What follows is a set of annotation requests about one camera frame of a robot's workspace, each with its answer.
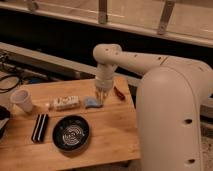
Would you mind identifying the blue sponge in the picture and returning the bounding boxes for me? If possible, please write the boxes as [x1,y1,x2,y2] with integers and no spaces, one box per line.
[84,97,102,109]

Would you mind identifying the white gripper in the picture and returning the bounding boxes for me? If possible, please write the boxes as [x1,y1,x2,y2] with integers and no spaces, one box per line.
[95,65,114,103]

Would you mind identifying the black round bowl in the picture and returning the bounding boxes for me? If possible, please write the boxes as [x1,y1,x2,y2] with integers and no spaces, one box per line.
[52,115,90,152]

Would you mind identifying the metal bracket middle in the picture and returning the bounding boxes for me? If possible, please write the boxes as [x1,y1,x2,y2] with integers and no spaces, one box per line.
[98,0,107,24]

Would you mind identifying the black white striped eraser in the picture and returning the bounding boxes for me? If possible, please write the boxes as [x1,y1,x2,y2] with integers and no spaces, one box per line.
[31,114,49,143]

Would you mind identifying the metal bracket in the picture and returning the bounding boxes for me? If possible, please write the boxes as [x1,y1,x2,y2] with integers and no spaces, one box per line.
[157,0,175,35]
[98,0,107,24]

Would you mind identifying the white paper cup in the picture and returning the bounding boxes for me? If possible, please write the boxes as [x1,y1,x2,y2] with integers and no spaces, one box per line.
[10,90,33,113]

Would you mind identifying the dark object at left edge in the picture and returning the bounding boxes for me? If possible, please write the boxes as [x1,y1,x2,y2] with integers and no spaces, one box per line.
[0,106,10,139]

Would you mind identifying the red brown small tool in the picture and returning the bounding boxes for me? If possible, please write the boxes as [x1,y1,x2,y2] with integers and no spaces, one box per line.
[114,87,125,101]

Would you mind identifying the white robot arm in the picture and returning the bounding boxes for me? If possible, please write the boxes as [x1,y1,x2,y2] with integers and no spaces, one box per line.
[93,44,213,171]

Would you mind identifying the metal bracket right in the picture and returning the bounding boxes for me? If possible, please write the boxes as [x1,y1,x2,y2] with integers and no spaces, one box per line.
[157,0,175,35]

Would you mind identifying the black cable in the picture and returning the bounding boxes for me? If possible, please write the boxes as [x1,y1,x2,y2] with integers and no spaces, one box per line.
[0,63,23,95]

